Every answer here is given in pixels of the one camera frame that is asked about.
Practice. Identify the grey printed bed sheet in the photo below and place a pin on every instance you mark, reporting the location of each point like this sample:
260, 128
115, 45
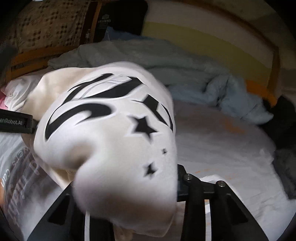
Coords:
211, 145

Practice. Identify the light blue blanket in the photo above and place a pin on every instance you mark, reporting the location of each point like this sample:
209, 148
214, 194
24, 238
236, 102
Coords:
189, 77

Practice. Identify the white cream hooded sweatshirt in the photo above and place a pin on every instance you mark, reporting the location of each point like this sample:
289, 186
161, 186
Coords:
109, 131

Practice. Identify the white pink pillow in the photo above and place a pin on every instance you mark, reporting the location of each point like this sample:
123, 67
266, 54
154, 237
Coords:
14, 94

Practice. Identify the patterned brown cushion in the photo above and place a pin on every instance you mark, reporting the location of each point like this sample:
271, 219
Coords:
44, 24

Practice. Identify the black garment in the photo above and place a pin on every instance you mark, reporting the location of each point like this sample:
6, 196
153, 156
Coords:
281, 128

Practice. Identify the black bag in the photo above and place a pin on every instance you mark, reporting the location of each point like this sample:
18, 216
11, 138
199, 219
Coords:
110, 20

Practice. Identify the orange cloth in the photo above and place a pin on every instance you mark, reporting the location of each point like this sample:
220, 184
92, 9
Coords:
261, 91

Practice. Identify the dark grey garment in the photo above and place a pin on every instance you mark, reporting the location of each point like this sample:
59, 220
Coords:
284, 165

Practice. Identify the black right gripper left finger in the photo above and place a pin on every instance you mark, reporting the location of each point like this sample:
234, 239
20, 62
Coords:
64, 221

